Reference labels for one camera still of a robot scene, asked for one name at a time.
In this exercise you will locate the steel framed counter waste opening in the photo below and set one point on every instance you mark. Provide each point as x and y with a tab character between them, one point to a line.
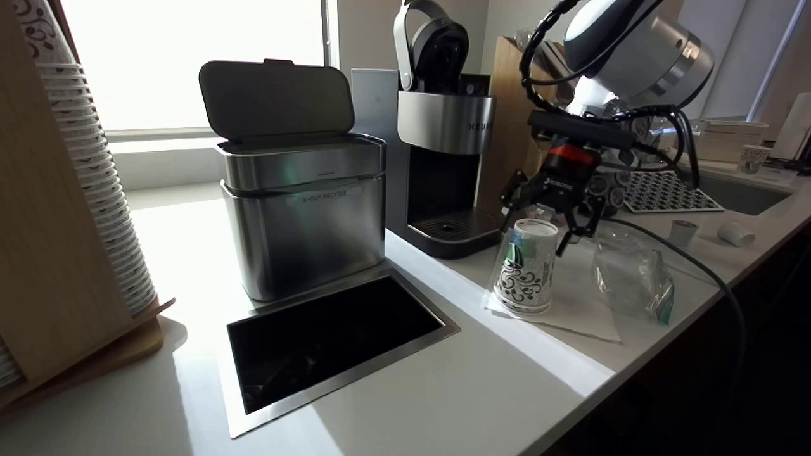
338	337

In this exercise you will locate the translucent plastic container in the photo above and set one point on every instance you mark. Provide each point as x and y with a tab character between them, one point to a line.
372	102

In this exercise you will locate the tall stack of paper cups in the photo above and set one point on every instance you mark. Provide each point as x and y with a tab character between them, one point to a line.
92	185

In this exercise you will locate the black silver coffee machine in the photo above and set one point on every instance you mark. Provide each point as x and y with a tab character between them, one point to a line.
439	127

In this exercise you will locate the small white plastic cup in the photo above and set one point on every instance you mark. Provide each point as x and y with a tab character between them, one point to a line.
684	233

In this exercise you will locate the bright window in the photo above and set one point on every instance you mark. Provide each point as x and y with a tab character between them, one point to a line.
193	59

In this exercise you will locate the small white roll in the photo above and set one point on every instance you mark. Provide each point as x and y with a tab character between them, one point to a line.
736	237

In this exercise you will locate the wooden cup holder stand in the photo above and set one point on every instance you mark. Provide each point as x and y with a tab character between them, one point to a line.
41	254

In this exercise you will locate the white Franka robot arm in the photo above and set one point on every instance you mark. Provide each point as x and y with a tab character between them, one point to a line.
642	59

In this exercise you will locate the stainless steel lidded bin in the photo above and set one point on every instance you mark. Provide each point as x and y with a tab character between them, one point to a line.
295	218

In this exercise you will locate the printed white paper cup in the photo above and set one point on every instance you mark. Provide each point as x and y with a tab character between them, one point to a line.
525	270

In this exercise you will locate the steel sink basin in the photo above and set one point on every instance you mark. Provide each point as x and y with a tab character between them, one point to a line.
744	194

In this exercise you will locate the white slanted container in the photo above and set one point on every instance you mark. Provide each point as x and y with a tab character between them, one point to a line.
796	127

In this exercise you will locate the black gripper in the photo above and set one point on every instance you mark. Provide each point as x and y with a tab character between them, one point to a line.
562	181

